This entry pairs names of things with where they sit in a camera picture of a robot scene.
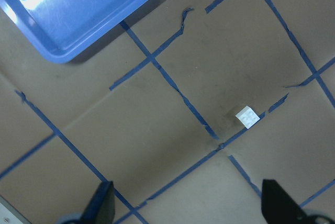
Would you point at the brown paper table cover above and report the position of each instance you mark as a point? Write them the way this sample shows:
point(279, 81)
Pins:
point(152, 104)

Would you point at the white block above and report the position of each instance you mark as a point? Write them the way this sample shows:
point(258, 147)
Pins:
point(247, 117)

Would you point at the blue plastic tray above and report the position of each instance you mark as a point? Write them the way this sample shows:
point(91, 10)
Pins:
point(61, 29)

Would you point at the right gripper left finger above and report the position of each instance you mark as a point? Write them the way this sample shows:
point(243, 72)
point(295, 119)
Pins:
point(101, 208)

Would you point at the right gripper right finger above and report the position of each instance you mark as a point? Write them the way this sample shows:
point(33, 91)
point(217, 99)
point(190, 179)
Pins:
point(278, 207)

